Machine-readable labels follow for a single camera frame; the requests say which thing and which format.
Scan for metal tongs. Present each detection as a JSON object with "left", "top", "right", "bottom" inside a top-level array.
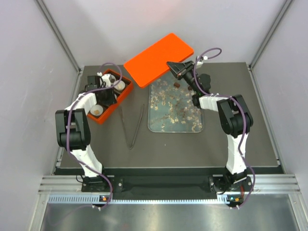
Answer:
[{"left": 118, "top": 103, "right": 145, "bottom": 150}]

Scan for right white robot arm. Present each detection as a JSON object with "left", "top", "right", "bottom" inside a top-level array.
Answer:
[{"left": 167, "top": 61, "right": 253, "bottom": 194}]

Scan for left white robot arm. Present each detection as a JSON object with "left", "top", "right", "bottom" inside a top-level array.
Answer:
[{"left": 55, "top": 87, "right": 113, "bottom": 192}]

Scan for grey cable duct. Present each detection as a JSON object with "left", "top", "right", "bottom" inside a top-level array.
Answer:
[{"left": 48, "top": 194, "right": 240, "bottom": 205}]

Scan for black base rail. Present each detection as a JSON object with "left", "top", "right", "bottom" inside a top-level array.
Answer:
[{"left": 55, "top": 167, "right": 252, "bottom": 200}]

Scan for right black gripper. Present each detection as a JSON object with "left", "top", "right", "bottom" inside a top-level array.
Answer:
[{"left": 167, "top": 61, "right": 200, "bottom": 93}]

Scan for floral blue tray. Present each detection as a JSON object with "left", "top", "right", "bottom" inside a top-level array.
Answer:
[{"left": 148, "top": 72, "right": 204, "bottom": 133}]

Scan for orange chocolate box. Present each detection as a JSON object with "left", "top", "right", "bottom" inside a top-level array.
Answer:
[{"left": 88, "top": 69, "right": 133, "bottom": 125}]

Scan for orange box lid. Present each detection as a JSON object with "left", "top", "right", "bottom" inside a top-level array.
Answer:
[{"left": 124, "top": 33, "right": 194, "bottom": 88}]

